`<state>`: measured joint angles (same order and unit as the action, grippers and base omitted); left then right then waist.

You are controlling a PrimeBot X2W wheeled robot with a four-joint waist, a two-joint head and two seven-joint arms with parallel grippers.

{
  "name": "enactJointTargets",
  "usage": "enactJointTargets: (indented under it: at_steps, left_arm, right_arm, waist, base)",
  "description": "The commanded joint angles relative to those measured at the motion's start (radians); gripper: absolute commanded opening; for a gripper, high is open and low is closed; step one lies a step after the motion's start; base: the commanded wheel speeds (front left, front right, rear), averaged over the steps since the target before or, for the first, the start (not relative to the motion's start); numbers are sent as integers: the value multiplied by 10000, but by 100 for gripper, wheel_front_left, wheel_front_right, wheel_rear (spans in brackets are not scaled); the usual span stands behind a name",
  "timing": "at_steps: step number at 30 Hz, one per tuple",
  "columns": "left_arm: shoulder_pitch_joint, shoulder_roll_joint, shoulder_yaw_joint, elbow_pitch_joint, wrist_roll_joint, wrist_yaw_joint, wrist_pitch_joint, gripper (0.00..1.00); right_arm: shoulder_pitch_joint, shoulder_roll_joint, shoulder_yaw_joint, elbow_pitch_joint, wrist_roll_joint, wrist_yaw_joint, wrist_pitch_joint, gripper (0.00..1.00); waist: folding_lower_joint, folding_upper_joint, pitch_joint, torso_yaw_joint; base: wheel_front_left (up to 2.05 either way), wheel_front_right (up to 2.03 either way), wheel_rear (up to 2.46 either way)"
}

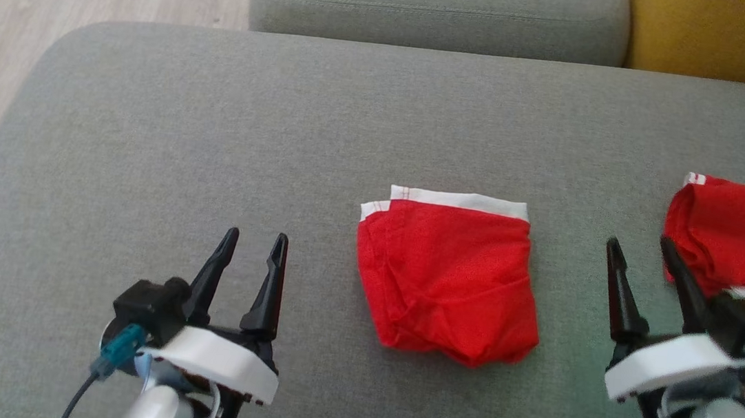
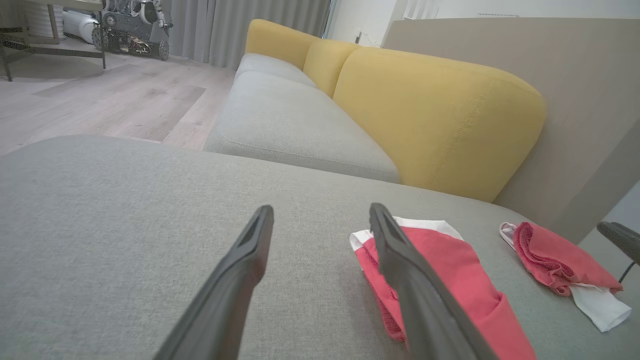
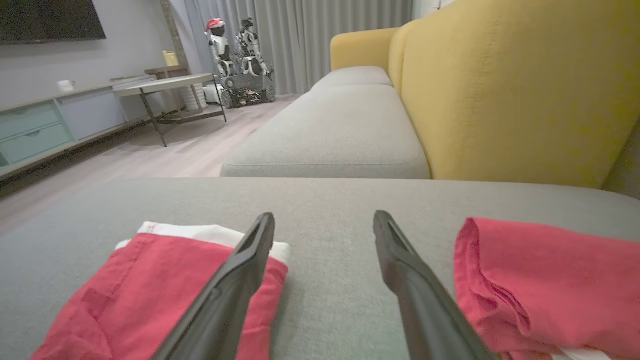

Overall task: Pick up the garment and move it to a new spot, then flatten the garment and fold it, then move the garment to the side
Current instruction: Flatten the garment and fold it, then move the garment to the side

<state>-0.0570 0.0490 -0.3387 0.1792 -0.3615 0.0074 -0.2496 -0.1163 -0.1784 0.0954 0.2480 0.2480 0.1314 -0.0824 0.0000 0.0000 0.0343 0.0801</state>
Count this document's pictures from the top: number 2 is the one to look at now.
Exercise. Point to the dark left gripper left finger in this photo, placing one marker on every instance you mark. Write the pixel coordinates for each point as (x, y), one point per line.
(230, 290)

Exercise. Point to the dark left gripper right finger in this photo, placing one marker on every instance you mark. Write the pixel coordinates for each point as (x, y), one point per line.
(425, 310)

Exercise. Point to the red shorts with white stripes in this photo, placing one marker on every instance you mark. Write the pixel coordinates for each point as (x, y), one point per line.
(465, 270)

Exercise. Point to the red and white jersey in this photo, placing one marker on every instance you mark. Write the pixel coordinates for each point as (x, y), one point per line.
(555, 255)

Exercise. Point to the grey sofa ottoman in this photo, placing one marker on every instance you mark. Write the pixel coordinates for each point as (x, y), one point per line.
(125, 225)

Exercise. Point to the large yellow sofa back cushion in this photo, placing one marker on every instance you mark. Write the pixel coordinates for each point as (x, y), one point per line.
(440, 115)

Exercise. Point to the black chair leg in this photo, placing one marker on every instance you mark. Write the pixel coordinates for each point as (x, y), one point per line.
(622, 237)

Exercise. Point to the small grey sofa seat cushion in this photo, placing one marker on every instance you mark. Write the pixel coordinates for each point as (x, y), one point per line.
(270, 65)

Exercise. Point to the medium yellow sofa back cushion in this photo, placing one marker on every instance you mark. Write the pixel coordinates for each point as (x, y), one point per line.
(327, 62)

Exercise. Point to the small yellow sofa back cushion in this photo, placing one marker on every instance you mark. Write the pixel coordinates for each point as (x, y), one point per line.
(277, 40)

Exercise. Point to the grey curtain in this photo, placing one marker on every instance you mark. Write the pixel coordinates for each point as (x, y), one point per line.
(240, 25)

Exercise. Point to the dark wheeled robot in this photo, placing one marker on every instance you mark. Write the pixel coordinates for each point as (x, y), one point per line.
(132, 35)

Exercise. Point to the white round appliance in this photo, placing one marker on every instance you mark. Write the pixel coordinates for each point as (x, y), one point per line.
(80, 25)

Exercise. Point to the metal frame table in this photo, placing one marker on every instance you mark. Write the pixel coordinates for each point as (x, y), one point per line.
(50, 50)

